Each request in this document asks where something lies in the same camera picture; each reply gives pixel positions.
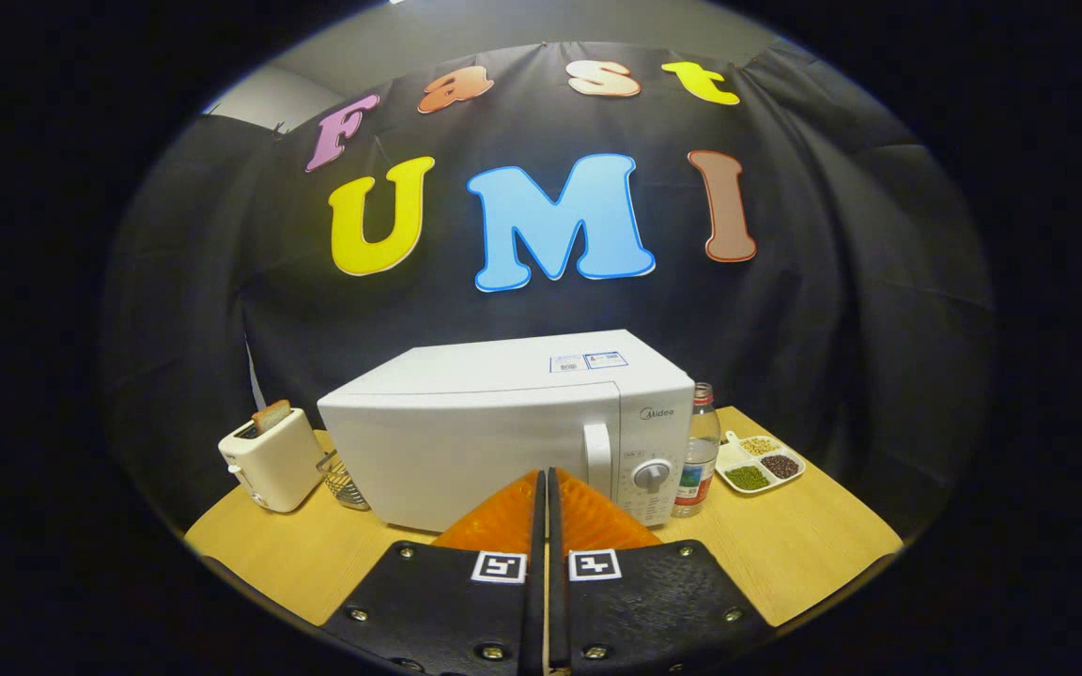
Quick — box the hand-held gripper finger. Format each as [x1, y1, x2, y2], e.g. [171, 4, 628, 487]
[548, 468, 775, 676]
[320, 469, 547, 676]

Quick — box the white microwave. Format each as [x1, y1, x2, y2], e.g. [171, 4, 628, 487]
[317, 329, 696, 533]

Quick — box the clear plastic bottle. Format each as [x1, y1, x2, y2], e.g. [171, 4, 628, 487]
[672, 382, 722, 518]

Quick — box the white divided bean dish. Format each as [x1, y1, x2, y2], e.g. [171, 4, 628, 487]
[716, 430, 807, 496]

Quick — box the white toaster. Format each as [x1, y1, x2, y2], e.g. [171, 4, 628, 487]
[218, 407, 326, 514]

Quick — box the toast slice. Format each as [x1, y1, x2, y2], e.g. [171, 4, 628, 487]
[252, 399, 293, 435]

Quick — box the wire mesh basket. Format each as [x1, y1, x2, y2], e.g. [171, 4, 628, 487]
[317, 451, 371, 512]

